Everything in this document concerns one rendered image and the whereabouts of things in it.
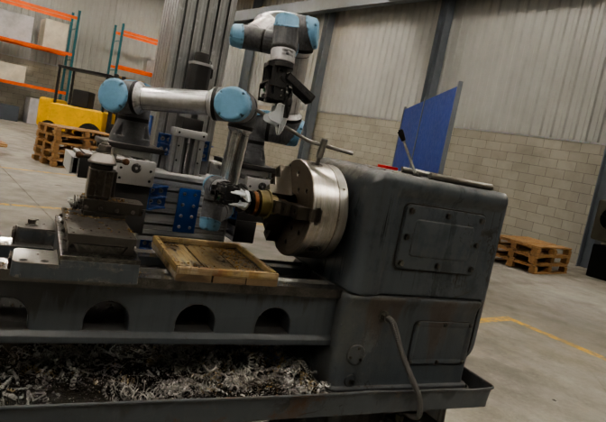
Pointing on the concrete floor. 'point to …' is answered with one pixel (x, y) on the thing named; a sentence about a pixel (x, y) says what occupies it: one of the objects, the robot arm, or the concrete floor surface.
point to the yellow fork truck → (87, 118)
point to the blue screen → (427, 132)
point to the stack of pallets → (61, 142)
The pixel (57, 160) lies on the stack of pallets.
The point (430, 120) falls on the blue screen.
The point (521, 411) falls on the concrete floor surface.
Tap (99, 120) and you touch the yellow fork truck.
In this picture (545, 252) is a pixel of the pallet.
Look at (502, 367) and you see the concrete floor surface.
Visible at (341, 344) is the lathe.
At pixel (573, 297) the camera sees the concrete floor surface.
